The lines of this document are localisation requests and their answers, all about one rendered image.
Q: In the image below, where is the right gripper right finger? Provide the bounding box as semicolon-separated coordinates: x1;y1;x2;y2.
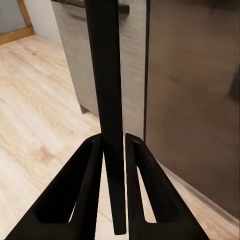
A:
125;133;210;240

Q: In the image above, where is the poster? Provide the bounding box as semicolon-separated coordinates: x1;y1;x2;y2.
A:
84;0;127;236

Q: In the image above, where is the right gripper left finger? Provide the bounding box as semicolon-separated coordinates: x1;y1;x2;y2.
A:
5;133;104;240

